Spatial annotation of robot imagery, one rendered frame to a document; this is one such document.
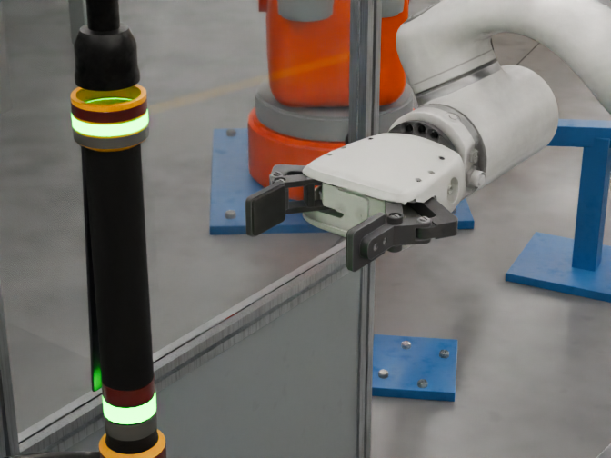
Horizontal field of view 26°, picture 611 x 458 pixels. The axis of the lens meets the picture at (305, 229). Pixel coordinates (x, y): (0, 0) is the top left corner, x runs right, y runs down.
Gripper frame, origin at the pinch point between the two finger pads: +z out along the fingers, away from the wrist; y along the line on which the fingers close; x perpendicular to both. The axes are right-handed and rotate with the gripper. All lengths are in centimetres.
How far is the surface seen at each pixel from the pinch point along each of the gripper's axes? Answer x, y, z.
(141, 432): -6.2, -1.7, 19.5
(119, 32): 19.9, -1.5, 18.8
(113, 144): 13.7, -1.9, 20.2
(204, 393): -75, 70, -64
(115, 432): -6.2, -0.5, 20.5
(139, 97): 16.0, -2.2, 18.2
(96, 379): -4.0, 2.4, 19.2
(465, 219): -162, 164, -306
